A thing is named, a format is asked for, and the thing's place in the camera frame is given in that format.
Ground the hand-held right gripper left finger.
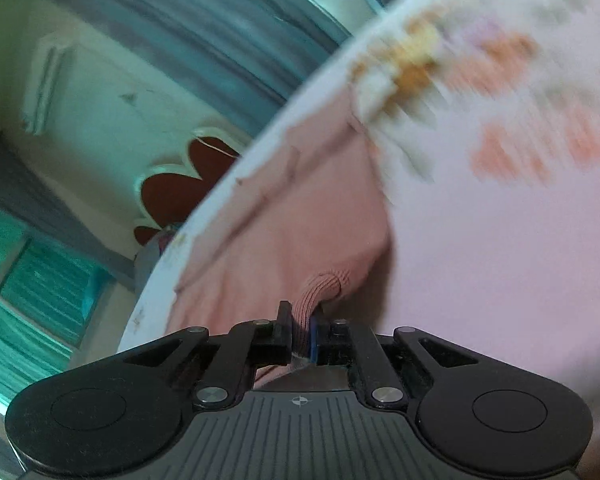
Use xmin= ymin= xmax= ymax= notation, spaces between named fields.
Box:
xmin=122 ymin=301 xmax=294 ymax=410

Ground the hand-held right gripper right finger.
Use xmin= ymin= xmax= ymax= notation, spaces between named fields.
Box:
xmin=310 ymin=311 xmax=482 ymax=407

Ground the pink sweater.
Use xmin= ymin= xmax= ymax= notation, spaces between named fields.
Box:
xmin=167 ymin=95 xmax=397 ymax=391

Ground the pile of clothes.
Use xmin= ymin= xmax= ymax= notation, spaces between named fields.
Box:
xmin=134 ymin=227 xmax=177 ymax=313

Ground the floral bed sheet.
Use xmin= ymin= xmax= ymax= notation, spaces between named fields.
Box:
xmin=117 ymin=0 xmax=600 ymax=480

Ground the teal-tinted window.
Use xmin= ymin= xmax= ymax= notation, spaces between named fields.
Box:
xmin=0 ymin=205 xmax=117 ymax=403

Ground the grey-blue side curtain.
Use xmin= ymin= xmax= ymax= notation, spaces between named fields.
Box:
xmin=0 ymin=142 xmax=137 ymax=292

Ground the wide blue curtain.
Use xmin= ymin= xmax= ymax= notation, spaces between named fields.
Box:
xmin=25 ymin=0 xmax=353 ymax=141

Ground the white wall air conditioner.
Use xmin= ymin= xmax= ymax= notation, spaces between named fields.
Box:
xmin=21 ymin=34 xmax=77 ymax=136

